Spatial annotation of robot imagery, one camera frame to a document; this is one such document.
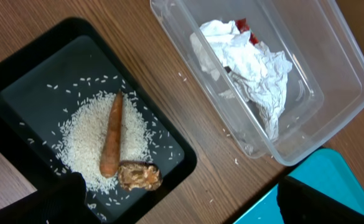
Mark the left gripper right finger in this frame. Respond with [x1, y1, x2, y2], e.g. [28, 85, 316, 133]
[277, 176, 364, 224]

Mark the red silver snack wrapper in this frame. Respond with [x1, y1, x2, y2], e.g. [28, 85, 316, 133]
[235, 18, 259, 45]

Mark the pile of rice grains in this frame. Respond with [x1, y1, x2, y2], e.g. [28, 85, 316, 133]
[19, 74, 179, 220]

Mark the brown walnut cookie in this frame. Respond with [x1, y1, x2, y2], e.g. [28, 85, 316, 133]
[118, 161, 163, 191]

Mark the black plastic tray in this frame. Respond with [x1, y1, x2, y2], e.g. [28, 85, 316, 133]
[0, 18, 197, 223]

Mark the orange carrot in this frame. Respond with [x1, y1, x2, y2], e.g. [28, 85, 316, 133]
[100, 90, 123, 179]

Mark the clear plastic bin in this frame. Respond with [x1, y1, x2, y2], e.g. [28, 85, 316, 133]
[151, 0, 364, 166]

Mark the teal plastic tray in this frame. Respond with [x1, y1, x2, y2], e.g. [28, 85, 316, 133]
[234, 149, 364, 223]

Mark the white napkin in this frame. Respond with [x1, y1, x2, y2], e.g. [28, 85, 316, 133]
[200, 20, 292, 141]

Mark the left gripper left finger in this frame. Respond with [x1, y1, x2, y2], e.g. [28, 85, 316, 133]
[0, 172, 100, 224]

